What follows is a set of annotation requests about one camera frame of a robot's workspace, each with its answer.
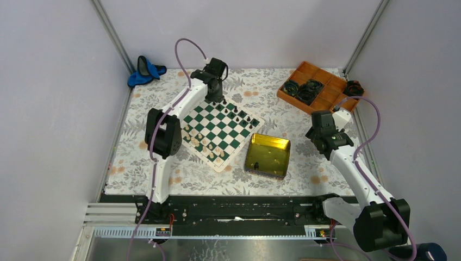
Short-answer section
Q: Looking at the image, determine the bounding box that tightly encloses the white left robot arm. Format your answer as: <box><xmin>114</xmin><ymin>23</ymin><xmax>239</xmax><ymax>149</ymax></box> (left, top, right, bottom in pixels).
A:
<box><xmin>145</xmin><ymin>58</ymin><xmax>228</xmax><ymax>223</ymax></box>

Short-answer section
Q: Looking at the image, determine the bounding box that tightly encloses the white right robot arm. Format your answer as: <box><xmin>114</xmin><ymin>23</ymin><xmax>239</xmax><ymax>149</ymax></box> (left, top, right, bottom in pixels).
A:
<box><xmin>306</xmin><ymin>110</ymin><xmax>410</xmax><ymax>252</ymax></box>

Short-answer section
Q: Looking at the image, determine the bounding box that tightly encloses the green white chess board mat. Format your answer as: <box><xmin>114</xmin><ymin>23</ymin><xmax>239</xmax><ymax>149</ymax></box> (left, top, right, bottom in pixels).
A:
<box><xmin>181</xmin><ymin>99</ymin><xmax>265</xmax><ymax>172</ymax></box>

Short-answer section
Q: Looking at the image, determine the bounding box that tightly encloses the orange compartment organizer box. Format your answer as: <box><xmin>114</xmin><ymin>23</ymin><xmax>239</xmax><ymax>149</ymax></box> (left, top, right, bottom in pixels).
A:
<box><xmin>277</xmin><ymin>61</ymin><xmax>365</xmax><ymax>114</ymax></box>

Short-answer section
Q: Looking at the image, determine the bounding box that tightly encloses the black tape roll middle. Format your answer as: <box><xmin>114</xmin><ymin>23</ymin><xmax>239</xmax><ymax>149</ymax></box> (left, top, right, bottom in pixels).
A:
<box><xmin>295</xmin><ymin>79</ymin><xmax>323</xmax><ymax>105</ymax></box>

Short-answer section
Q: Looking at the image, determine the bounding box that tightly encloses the black tape roll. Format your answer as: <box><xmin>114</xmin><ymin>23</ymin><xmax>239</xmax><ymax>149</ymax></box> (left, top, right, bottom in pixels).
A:
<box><xmin>282</xmin><ymin>80</ymin><xmax>299</xmax><ymax>97</ymax></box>
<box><xmin>343</xmin><ymin>80</ymin><xmax>365</xmax><ymax>97</ymax></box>
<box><xmin>295</xmin><ymin>79</ymin><xmax>323</xmax><ymax>105</ymax></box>

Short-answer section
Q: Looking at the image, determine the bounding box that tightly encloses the black tape roll right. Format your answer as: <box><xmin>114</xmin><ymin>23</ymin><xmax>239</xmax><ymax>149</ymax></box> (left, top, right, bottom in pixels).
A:
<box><xmin>343</xmin><ymin>80</ymin><xmax>365</xmax><ymax>97</ymax></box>

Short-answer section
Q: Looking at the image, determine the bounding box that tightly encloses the yellow metal tray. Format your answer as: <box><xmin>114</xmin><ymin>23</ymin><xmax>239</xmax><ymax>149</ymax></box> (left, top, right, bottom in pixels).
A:
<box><xmin>244</xmin><ymin>133</ymin><xmax>291</xmax><ymax>180</ymax></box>

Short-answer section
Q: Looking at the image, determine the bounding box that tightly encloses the black tape roll left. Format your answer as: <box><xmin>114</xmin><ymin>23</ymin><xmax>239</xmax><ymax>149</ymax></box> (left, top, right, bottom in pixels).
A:
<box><xmin>282</xmin><ymin>80</ymin><xmax>299</xmax><ymax>97</ymax></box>

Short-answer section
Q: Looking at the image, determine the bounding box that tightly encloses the blue black cloth glove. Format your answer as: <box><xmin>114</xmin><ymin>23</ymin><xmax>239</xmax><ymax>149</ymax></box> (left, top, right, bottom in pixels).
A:
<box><xmin>127</xmin><ymin>55</ymin><xmax>167</xmax><ymax>88</ymax></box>

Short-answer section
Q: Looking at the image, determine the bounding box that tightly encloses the dark cylinder bottom right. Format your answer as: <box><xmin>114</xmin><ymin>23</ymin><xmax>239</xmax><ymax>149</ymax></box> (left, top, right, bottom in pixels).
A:
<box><xmin>388</xmin><ymin>243</ymin><xmax>447</xmax><ymax>261</ymax></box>

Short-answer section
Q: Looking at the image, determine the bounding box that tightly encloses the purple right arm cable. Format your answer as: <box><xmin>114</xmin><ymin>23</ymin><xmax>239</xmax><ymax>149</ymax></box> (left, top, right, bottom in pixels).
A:
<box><xmin>329</xmin><ymin>96</ymin><xmax>419</xmax><ymax>261</ymax></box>

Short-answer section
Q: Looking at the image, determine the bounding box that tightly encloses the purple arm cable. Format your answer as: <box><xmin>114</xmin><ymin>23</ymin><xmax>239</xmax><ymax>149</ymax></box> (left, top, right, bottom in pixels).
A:
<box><xmin>124</xmin><ymin>38</ymin><xmax>210</xmax><ymax>261</ymax></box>
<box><xmin>329</xmin><ymin>96</ymin><xmax>419</xmax><ymax>261</ymax></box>

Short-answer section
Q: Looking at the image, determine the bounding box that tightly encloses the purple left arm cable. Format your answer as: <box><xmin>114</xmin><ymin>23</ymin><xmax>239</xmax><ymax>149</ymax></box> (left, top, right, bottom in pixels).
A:
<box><xmin>124</xmin><ymin>38</ymin><xmax>210</xmax><ymax>261</ymax></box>

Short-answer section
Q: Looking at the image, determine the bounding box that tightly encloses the aluminium frame post right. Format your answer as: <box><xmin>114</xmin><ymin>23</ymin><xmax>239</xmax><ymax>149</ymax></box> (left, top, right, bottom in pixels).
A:
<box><xmin>342</xmin><ymin>0</ymin><xmax>391</xmax><ymax>78</ymax></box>

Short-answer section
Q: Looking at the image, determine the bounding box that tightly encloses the aluminium frame post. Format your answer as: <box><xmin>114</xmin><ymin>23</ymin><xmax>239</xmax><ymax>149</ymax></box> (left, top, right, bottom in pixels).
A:
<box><xmin>90</xmin><ymin>0</ymin><xmax>135</xmax><ymax>73</ymax></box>
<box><xmin>342</xmin><ymin>0</ymin><xmax>391</xmax><ymax>78</ymax></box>

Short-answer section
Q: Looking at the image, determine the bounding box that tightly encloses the aluminium frame post left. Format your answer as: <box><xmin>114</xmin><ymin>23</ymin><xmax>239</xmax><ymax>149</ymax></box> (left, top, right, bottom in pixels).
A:
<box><xmin>90</xmin><ymin>0</ymin><xmax>135</xmax><ymax>73</ymax></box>

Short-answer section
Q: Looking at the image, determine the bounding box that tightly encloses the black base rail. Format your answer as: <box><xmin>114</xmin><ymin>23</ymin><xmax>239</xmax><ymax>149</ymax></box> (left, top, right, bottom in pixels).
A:
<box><xmin>97</xmin><ymin>195</ymin><xmax>331</xmax><ymax>240</ymax></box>

